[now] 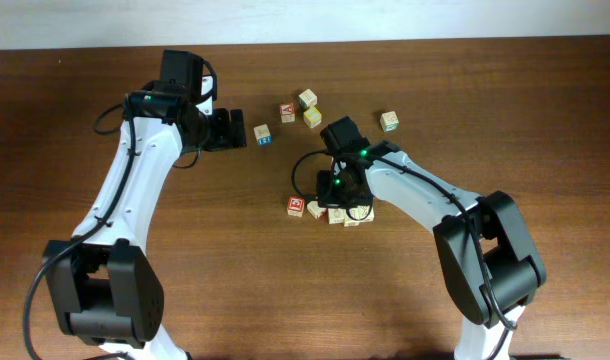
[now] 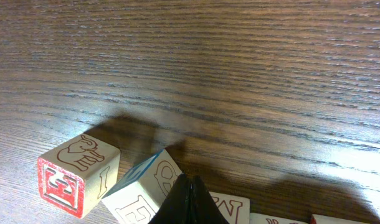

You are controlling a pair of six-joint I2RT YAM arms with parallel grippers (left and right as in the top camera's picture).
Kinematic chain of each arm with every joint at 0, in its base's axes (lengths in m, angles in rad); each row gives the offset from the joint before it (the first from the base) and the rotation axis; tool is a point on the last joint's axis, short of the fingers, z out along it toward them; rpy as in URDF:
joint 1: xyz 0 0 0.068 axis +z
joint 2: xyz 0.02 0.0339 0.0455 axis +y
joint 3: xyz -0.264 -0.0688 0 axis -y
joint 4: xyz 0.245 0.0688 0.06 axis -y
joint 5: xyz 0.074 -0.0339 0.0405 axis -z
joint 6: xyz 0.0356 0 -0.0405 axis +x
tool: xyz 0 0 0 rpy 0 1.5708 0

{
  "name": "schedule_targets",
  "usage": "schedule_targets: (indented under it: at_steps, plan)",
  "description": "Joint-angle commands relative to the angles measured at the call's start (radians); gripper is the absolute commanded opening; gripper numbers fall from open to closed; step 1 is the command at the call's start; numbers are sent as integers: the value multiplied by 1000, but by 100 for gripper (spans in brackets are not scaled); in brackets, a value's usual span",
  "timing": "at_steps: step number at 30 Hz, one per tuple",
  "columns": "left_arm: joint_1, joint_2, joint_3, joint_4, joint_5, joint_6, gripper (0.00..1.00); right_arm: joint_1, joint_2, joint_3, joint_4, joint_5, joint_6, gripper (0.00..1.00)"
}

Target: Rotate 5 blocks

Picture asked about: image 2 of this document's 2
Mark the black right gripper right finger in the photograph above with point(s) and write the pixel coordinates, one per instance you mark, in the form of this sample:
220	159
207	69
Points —
202	208

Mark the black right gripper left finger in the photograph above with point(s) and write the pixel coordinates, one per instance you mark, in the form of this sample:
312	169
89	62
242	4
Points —
175	208

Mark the blue D wooden block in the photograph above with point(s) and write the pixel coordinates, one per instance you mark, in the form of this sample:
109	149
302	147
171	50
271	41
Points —
137	197

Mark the green B wooden block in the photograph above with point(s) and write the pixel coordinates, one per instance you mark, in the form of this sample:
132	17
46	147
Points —
257	218

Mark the red E wooden block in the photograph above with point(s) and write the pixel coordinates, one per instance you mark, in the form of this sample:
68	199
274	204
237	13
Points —
75	175

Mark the bird picture wooden block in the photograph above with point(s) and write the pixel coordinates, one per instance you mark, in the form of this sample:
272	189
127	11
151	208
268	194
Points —
321	219

